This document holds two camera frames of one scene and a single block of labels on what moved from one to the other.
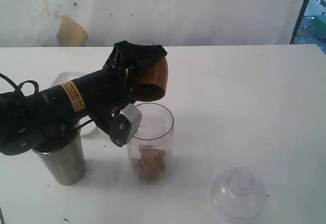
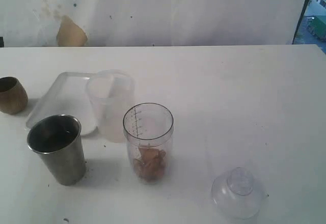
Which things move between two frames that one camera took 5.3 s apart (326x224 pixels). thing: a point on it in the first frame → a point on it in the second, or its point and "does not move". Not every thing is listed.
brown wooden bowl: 152,81 → 14,96
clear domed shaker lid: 238,194 does not move
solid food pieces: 150,165 does not move
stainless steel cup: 65,157 does not move
